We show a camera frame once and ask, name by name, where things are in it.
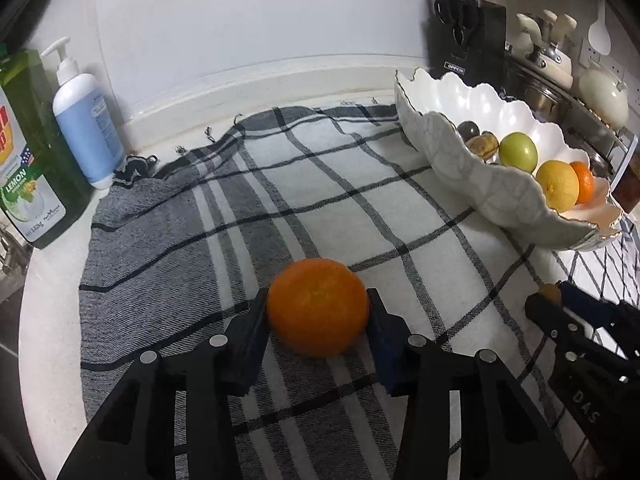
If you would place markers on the grey checked cloth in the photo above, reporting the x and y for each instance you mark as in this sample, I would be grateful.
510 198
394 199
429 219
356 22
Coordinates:
250 200

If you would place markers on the white wall outlet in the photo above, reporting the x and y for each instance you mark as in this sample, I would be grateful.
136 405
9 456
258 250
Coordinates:
617 67
590 55

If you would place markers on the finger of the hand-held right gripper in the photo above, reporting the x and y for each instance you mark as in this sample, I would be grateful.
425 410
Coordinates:
555 320
590 302

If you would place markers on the metal kitchen shelf rack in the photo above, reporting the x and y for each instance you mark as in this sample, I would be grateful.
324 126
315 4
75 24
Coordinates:
625 157

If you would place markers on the large stainless steel pot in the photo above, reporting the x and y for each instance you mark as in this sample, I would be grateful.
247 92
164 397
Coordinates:
535 90

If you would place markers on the black knife block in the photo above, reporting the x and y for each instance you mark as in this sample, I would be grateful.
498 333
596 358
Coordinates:
487 45

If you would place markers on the blue pump bottle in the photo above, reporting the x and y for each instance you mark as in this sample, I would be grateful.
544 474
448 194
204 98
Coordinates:
87 125

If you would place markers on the metal faucet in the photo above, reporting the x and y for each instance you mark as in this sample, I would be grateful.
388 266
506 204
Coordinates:
10 255

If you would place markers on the white ceramic pot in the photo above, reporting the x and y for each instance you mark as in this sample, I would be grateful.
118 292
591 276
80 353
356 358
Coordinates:
605 97

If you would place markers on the small orange tangerine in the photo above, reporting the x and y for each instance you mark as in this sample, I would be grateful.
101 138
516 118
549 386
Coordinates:
585 182

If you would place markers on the yellow lemon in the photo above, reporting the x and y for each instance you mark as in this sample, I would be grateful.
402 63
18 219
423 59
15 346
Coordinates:
556 185

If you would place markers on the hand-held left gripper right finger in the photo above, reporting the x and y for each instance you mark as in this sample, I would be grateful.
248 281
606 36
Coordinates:
387 355

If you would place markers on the black kitchen scissors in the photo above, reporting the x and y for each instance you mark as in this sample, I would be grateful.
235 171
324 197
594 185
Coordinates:
455 15

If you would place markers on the large orange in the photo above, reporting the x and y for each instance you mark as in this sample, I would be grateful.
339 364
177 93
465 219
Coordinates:
317 305

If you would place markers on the dark plum in bowl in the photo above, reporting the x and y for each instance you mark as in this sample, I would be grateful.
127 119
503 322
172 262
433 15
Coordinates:
468 129

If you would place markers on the green round fruit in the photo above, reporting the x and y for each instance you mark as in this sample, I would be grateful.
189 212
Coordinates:
519 151

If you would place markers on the white rice paddle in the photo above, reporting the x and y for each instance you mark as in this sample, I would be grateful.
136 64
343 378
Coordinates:
599 32

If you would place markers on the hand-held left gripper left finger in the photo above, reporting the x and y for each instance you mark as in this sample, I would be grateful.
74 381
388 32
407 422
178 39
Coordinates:
250 340

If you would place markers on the white scalloped bowl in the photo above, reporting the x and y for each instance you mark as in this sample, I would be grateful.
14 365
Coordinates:
475 185

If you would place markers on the green dish soap bottle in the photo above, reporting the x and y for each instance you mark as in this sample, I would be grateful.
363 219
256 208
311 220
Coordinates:
35 160

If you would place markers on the brown fruit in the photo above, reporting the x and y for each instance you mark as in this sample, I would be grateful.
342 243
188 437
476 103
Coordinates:
484 146

